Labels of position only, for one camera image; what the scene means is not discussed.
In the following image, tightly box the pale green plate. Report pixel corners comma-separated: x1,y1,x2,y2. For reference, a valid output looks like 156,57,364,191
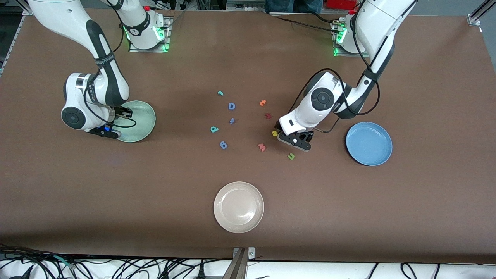
112,100,156,143

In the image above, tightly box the blue plate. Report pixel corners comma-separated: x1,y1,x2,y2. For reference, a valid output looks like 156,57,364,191
346,122,393,167

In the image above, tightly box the beige plate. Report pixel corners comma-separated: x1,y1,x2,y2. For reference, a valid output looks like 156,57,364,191
213,181,265,234

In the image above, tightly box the person in blue jeans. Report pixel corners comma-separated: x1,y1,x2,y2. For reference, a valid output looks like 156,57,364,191
265,0,323,14

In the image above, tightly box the red box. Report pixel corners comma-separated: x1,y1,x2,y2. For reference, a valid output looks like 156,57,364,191
325,0,359,10

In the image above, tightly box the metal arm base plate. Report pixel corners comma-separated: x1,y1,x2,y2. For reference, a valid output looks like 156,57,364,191
332,19,361,58
129,15,172,53

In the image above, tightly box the black cable on table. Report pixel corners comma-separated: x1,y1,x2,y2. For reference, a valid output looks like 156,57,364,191
270,12,341,33

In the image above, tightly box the small metal bracket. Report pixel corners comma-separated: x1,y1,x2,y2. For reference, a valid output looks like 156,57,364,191
232,247,256,260

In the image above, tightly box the aluminium profile post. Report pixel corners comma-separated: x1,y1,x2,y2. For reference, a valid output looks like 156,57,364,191
222,247,249,279

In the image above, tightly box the teal cable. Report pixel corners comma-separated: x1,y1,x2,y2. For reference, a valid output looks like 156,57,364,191
52,254,76,270

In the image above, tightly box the black looped cable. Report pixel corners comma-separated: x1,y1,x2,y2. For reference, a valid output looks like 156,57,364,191
400,263,418,279

